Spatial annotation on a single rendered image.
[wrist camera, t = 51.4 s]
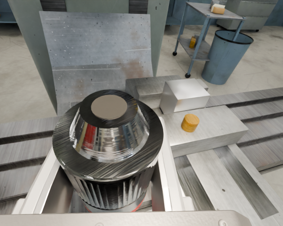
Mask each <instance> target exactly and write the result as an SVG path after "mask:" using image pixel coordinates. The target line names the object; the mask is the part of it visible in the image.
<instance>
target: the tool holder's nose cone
mask: <svg viewBox="0 0 283 226"><path fill-rule="evenodd" d="M69 134H70V141H71V144H72V146H73V147H74V149H75V150H76V151H77V152H78V153H79V154H80V155H82V156H84V157H86V158H87V159H90V160H93V161H97V162H116V161H121V160H124V159H126V158H129V157H131V156H133V155H134V154H135V153H137V152H138V151H139V150H140V149H141V148H142V147H143V146H144V145H145V143H146V141H147V139H148V136H149V124H148V121H147V118H146V117H145V115H144V113H143V112H142V110H141V109H140V107H139V105H138V103H137V102H136V100H135V99H134V98H133V97H132V96H131V95H129V94H128V93H126V92H123V91H119V90H113V89H108V90H101V91H97V92H94V93H92V94H90V95H88V96H87V97H86V98H84V99H83V101H82V102H81V104H80V106H79V109H78V111H77V113H76V115H75V118H74V120H73V122H72V124H71V127H70V132H69Z"/></svg>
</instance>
